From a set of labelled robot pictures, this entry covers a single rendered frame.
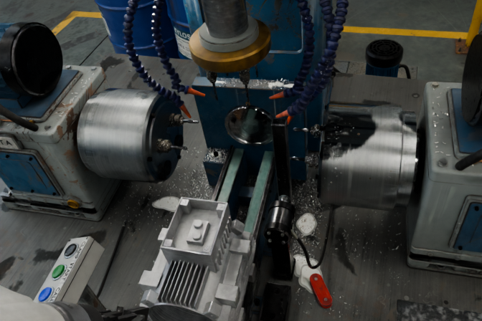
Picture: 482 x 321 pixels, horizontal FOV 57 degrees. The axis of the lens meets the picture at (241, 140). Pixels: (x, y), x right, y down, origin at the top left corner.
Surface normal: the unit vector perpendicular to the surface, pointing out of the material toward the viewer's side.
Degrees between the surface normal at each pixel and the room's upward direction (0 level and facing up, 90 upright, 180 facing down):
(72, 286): 68
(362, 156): 43
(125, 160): 73
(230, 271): 0
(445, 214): 89
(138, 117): 24
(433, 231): 89
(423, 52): 0
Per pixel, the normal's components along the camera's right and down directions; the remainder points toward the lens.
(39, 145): -0.24, 0.69
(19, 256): -0.12, -0.71
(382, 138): -0.21, -0.36
